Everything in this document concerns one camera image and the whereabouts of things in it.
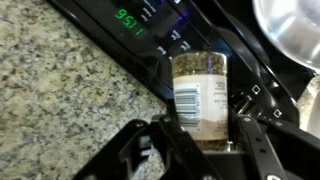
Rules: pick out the black stove knob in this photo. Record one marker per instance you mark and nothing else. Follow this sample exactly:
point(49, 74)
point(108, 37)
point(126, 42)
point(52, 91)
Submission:
point(240, 104)

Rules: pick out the glass herb spice bottle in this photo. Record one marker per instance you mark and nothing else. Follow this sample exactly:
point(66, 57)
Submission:
point(206, 103)

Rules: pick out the black electric stove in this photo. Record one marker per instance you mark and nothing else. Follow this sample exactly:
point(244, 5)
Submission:
point(200, 20)

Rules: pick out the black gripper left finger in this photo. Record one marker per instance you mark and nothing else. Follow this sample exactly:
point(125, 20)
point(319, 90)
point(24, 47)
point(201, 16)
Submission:
point(166, 146)

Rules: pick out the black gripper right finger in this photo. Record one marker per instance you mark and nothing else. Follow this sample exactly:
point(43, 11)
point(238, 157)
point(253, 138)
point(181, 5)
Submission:
point(256, 150)

